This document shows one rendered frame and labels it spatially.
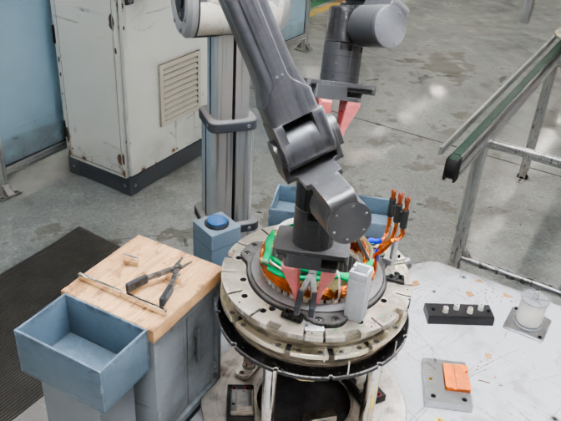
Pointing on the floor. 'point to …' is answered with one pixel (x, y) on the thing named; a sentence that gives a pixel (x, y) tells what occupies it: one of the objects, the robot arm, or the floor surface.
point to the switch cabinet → (128, 90)
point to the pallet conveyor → (529, 83)
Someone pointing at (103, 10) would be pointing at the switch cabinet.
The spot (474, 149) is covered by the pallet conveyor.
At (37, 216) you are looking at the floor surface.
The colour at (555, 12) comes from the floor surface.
